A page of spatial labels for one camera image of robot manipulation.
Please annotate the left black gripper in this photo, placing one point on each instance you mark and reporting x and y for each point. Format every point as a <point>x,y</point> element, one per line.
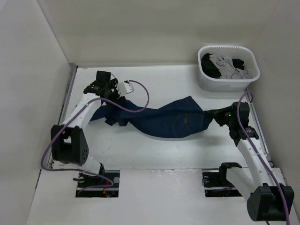
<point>113,84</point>

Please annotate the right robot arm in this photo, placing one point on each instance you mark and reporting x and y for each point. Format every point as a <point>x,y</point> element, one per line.
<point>267,199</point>

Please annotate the grey white garment in basket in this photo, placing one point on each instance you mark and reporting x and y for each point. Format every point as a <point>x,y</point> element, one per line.
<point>233,69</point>

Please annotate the dark blue denim trousers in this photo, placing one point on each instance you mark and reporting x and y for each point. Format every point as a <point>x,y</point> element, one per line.
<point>177,119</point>

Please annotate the white plastic laundry basket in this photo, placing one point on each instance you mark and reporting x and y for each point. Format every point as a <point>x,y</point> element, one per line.
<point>228,85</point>

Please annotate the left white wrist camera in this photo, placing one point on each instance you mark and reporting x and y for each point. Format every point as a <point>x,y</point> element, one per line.
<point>124,88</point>

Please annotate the black garment in basket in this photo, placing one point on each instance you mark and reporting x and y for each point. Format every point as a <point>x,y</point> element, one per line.
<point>208,68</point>

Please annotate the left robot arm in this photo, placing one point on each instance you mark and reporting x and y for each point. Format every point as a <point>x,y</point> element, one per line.
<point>68,142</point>

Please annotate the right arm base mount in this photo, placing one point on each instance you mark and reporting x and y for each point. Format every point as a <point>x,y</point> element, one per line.
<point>215,187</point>

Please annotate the left aluminium table rail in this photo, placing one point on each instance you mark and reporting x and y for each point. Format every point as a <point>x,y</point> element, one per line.
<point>68,91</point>

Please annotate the aluminium table rail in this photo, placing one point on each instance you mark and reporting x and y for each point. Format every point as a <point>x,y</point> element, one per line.
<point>68,91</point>
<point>254,122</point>

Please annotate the right aluminium table rail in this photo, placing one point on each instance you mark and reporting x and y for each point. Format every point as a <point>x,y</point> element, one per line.
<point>254,122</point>

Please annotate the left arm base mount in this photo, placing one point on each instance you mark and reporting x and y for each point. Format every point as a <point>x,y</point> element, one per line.
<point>94,187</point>

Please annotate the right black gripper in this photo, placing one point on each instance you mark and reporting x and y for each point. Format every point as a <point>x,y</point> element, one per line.
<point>217,114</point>

